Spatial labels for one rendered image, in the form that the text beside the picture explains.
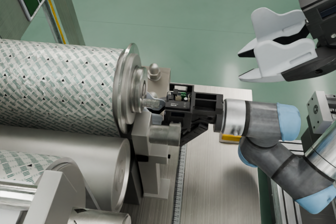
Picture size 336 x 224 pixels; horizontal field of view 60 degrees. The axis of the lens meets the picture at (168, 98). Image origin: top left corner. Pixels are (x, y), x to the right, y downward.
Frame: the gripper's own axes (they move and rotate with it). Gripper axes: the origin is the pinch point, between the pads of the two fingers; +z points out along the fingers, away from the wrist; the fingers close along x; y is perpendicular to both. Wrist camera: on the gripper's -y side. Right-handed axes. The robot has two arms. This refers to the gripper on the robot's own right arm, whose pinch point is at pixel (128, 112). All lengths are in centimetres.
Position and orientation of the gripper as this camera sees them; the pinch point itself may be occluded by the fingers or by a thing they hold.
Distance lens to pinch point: 64.9
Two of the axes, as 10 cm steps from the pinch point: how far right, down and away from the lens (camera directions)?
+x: -1.2, 7.9, -6.0
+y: 0.0, -6.1, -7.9
